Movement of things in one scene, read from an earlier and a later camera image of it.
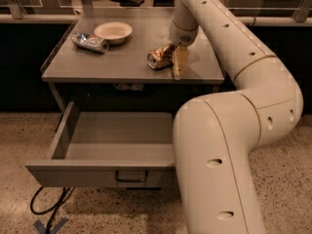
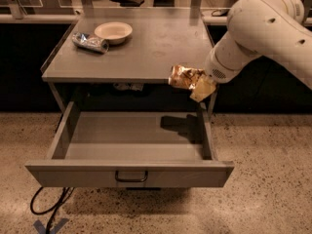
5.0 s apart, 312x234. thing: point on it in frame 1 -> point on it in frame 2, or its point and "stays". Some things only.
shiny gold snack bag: [162, 58] -> [184, 77]
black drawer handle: [132, 179] stays
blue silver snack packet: [84, 41] stays
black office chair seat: [126, 0] stays
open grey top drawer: [109, 149] stays
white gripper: [182, 36] -> [215, 68]
